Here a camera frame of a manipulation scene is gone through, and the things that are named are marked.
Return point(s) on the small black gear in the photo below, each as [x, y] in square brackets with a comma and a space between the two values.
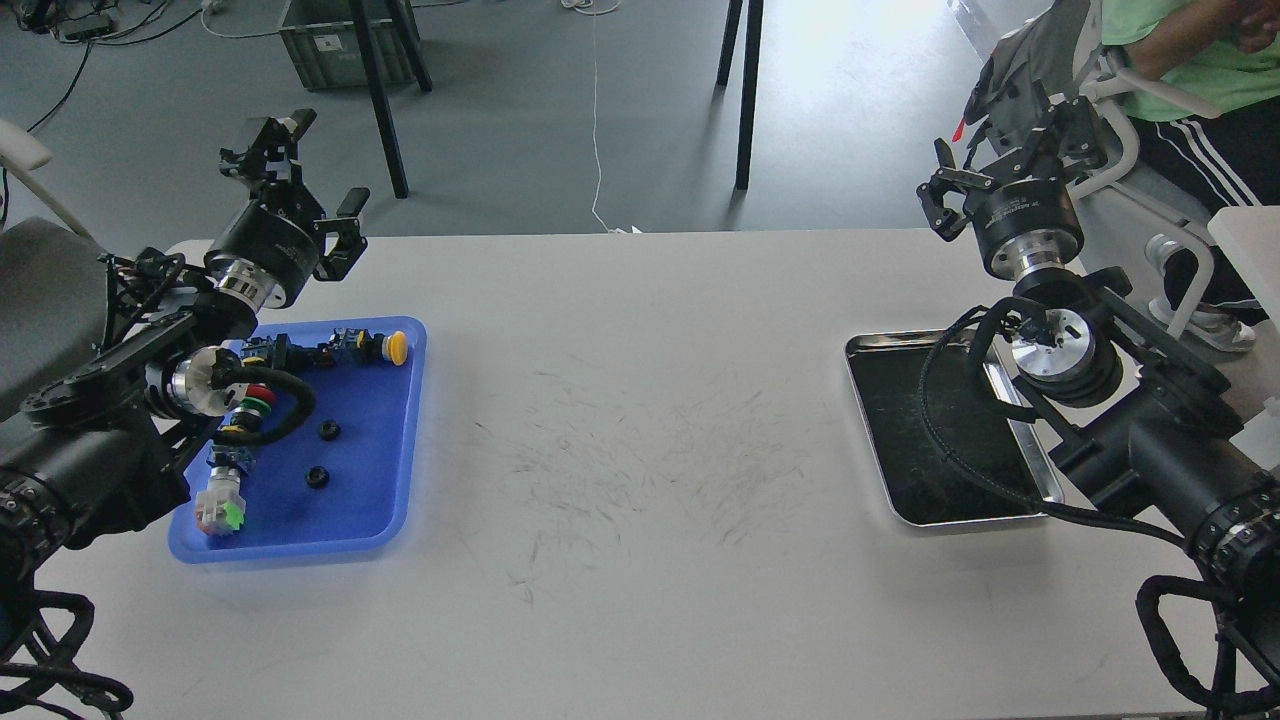
[328, 430]
[317, 477]

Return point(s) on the black table leg left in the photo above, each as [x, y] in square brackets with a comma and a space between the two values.
[385, 90]

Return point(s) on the black connector switch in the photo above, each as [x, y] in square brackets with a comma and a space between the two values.
[279, 352]

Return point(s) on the grey plastic crate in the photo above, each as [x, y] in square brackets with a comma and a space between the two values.
[320, 39]

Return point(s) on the black table leg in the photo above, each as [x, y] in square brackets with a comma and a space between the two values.
[753, 14]
[385, 90]

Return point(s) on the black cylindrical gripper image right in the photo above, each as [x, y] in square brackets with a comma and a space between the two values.
[1031, 222]

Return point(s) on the blue plastic tray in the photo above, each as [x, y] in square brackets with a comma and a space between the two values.
[365, 502]

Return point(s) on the red and green push buttons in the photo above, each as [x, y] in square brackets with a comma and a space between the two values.
[255, 407]

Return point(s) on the black table leg right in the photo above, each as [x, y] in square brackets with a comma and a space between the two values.
[753, 14]

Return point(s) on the silver metal tray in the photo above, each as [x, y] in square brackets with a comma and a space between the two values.
[923, 489]

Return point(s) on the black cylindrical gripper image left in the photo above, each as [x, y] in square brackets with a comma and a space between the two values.
[280, 233]

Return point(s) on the white green square switch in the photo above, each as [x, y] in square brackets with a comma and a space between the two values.
[219, 508]

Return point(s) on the white office chair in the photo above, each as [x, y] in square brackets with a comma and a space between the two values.
[1127, 190]

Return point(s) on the blue black small switch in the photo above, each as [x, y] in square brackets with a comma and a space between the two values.
[241, 458]

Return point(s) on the yellow push button switch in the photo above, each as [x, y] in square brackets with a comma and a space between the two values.
[361, 347]

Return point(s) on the grey backpack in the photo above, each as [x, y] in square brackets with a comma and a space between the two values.
[1003, 104]

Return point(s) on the seated person green shirt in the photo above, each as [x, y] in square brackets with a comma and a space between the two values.
[1226, 53]

